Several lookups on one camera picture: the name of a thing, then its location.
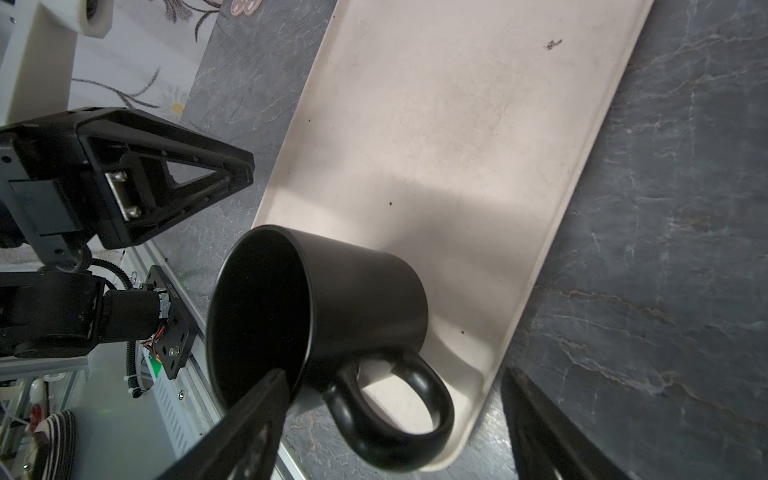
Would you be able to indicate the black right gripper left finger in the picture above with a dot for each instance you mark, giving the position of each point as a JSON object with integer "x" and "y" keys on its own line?
{"x": 245, "y": 443}

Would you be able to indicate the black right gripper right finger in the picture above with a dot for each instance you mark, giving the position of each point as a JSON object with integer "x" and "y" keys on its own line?
{"x": 545, "y": 443}

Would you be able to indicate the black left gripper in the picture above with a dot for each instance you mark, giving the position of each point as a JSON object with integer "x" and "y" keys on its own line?
{"x": 119, "y": 174}

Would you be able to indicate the black mug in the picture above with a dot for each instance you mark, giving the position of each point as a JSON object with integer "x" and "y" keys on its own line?
{"x": 317, "y": 309}

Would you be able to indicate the pink flower shaped coaster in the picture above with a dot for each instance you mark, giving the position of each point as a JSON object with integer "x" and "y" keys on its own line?
{"x": 244, "y": 7}

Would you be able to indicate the beige serving tray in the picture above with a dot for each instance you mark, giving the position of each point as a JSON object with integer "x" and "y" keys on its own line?
{"x": 452, "y": 134}

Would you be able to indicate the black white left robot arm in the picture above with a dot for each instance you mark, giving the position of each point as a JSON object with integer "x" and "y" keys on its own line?
{"x": 54, "y": 313}

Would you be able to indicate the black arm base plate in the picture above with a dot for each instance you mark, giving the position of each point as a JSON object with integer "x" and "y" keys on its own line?
{"x": 171, "y": 345}

